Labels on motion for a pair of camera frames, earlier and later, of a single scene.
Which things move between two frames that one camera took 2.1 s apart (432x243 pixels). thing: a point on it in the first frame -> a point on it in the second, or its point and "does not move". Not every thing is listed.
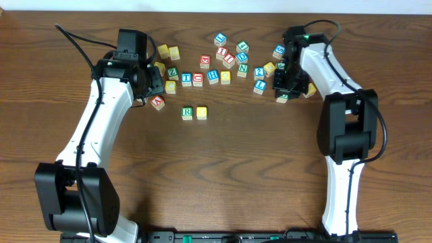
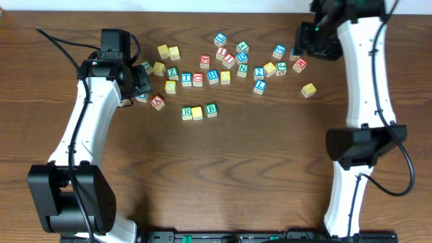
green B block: x=283 y=99 -> x=211 y=110
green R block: x=187 y=113 does not move
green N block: x=242 y=70 does not move
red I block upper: x=220 y=52 does not move
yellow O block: x=225 y=77 does not move
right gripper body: x=289 y=80 -> x=322 y=42
